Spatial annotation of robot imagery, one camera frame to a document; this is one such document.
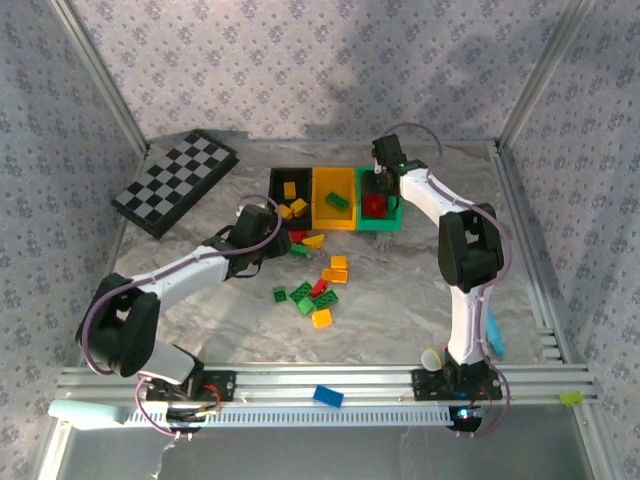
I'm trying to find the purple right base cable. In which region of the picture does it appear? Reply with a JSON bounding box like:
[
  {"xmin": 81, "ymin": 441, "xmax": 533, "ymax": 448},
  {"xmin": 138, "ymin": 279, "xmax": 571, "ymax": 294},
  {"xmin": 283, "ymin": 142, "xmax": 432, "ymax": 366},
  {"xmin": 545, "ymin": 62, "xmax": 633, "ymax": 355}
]
[{"xmin": 457, "ymin": 372, "xmax": 510, "ymax": 440}]

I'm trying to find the cyan plastic object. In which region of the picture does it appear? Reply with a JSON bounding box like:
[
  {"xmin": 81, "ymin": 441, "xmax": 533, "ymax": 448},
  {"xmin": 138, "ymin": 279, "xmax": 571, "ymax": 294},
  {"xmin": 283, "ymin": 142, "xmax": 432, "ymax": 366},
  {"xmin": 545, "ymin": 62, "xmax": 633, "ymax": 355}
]
[{"xmin": 484, "ymin": 307, "xmax": 506, "ymax": 357}]

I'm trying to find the black and white chessboard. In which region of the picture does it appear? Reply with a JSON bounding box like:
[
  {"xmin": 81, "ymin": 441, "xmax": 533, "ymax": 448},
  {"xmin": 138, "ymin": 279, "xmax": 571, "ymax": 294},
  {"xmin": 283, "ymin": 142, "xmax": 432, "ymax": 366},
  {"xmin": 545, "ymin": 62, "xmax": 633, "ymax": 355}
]
[{"xmin": 110, "ymin": 129, "xmax": 240, "ymax": 240}]

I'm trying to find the aluminium front rail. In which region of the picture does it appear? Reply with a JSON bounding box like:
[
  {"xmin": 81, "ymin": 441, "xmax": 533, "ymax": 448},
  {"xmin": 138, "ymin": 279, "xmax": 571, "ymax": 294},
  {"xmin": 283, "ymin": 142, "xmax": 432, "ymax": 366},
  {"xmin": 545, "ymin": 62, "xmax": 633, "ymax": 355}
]
[{"xmin": 55, "ymin": 363, "xmax": 601, "ymax": 407}]

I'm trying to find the aluminium frame post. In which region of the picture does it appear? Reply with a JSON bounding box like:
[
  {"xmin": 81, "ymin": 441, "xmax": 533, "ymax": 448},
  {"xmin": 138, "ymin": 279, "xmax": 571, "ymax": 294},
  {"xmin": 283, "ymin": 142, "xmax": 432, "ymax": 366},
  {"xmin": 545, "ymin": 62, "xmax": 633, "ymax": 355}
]
[
  {"xmin": 497, "ymin": 0, "xmax": 599, "ymax": 146},
  {"xmin": 49, "ymin": 0, "xmax": 151, "ymax": 156}
]

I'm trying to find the light blue foam block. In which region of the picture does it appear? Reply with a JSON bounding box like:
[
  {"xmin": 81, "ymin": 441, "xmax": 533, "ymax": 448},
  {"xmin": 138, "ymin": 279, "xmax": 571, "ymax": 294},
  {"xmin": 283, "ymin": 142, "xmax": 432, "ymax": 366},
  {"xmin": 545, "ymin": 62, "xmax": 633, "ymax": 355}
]
[{"xmin": 47, "ymin": 399, "xmax": 129, "ymax": 431}]

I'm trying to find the blue lego brick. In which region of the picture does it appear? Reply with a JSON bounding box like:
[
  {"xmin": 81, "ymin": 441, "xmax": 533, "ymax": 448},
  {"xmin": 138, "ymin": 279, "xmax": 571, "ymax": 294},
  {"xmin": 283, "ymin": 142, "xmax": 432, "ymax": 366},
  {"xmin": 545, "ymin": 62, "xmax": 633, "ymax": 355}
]
[{"xmin": 312, "ymin": 385, "xmax": 345, "ymax": 409}]

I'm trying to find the green plastic bin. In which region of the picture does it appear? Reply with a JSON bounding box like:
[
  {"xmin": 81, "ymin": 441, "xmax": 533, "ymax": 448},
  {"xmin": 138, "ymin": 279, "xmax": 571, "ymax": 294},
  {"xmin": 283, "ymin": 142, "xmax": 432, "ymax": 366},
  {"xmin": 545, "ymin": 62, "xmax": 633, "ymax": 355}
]
[{"xmin": 355, "ymin": 166, "xmax": 404, "ymax": 234}]

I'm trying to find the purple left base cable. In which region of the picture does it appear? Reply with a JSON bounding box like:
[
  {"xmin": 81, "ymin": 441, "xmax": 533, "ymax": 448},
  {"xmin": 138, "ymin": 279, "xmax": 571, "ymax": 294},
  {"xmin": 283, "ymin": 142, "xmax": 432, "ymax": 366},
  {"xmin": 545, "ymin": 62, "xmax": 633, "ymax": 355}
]
[{"xmin": 133, "ymin": 377, "xmax": 181, "ymax": 441}]

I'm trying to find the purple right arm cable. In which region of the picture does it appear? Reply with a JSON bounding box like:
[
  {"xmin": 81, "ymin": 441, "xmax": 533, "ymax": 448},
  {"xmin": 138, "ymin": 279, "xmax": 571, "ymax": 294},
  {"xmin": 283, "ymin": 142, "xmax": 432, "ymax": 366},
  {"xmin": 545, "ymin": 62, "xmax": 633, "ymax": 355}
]
[{"xmin": 382, "ymin": 122, "xmax": 514, "ymax": 361}]

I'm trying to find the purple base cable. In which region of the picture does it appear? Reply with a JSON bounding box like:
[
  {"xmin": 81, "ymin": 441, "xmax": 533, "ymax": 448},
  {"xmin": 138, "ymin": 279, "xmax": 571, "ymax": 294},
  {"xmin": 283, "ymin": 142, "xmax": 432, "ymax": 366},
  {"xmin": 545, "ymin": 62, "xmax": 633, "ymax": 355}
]
[
  {"xmin": 457, "ymin": 372, "xmax": 510, "ymax": 440},
  {"xmin": 133, "ymin": 377, "xmax": 181, "ymax": 441}
]

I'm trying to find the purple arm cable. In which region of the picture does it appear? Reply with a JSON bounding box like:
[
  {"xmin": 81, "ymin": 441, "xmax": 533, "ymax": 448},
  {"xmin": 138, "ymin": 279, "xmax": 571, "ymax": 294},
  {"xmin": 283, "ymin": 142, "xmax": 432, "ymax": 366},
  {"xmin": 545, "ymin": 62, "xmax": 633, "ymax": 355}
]
[
  {"xmin": 382, "ymin": 122, "xmax": 514, "ymax": 361},
  {"xmin": 79, "ymin": 194, "xmax": 284, "ymax": 376}
]

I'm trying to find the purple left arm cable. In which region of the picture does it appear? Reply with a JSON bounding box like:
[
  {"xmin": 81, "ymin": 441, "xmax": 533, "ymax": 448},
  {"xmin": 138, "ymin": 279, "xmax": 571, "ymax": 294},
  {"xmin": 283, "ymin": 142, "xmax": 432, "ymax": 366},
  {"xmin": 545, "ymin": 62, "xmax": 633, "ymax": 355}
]
[{"xmin": 79, "ymin": 194, "xmax": 284, "ymax": 376}]

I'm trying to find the yellow plastic bin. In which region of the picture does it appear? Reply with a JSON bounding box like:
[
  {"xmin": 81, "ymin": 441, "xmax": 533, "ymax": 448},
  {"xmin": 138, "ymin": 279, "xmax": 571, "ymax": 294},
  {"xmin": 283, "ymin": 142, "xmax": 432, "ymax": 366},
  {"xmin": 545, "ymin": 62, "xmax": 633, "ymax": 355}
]
[{"xmin": 312, "ymin": 166, "xmax": 359, "ymax": 232}]

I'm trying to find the black plastic bin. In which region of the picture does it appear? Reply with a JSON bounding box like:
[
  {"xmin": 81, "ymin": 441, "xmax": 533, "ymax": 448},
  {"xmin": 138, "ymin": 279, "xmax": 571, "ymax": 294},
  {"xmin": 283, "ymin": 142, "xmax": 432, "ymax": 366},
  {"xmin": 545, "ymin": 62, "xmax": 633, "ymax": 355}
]
[{"xmin": 268, "ymin": 166, "xmax": 315, "ymax": 231}]

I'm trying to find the aluminium side rail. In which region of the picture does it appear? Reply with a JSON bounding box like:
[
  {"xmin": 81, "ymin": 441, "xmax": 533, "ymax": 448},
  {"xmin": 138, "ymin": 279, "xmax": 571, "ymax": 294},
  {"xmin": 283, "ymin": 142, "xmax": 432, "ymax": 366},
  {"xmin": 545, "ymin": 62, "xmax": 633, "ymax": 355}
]
[
  {"xmin": 492, "ymin": 141, "xmax": 571, "ymax": 364},
  {"xmin": 77, "ymin": 149, "xmax": 151, "ymax": 366}
]

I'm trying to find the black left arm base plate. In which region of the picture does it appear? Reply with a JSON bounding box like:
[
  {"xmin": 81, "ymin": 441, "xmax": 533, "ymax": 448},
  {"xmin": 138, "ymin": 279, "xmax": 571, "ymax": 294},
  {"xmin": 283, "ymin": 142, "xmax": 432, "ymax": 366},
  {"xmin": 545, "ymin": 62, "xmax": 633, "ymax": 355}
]
[{"xmin": 144, "ymin": 369, "xmax": 237, "ymax": 404}]

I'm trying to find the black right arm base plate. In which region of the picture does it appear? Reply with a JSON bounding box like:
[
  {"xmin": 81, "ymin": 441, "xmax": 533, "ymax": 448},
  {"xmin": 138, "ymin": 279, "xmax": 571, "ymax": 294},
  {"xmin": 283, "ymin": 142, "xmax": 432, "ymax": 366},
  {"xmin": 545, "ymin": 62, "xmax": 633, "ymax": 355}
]
[{"xmin": 410, "ymin": 368, "xmax": 504, "ymax": 402}]

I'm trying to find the white slotted cable duct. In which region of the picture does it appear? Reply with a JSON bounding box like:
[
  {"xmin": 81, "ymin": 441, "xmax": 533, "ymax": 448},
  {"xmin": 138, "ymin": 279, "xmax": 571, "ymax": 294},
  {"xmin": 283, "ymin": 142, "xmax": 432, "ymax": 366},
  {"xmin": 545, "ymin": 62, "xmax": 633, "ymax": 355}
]
[{"xmin": 122, "ymin": 404, "xmax": 459, "ymax": 429}]

